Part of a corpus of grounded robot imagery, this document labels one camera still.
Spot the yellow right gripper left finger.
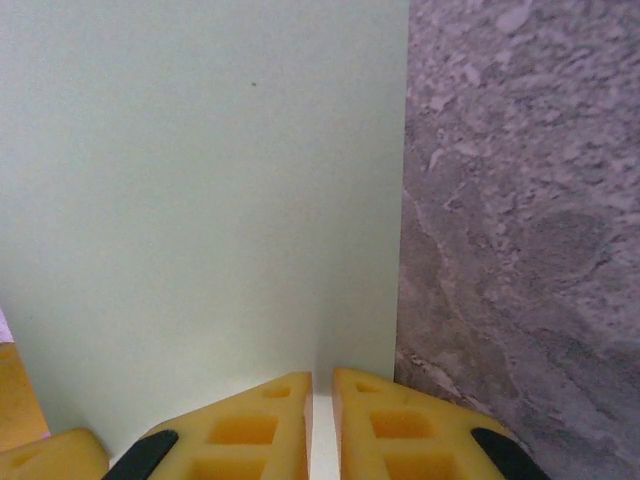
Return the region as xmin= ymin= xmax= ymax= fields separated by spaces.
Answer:
xmin=107 ymin=370 xmax=314 ymax=480

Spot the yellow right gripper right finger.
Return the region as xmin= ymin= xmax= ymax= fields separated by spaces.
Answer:
xmin=332 ymin=368 xmax=551 ymax=480

